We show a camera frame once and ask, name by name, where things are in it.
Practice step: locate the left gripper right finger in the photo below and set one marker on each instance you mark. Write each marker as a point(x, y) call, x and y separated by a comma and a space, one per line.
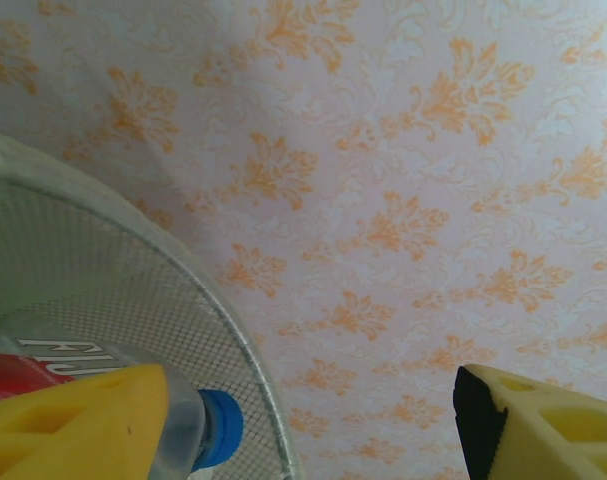
point(573, 440)

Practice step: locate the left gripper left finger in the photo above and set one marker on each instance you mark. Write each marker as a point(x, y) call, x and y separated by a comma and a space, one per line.
point(58, 435)

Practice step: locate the Fiji water bottle blue cap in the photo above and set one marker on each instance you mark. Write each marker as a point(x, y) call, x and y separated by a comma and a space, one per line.
point(83, 357)

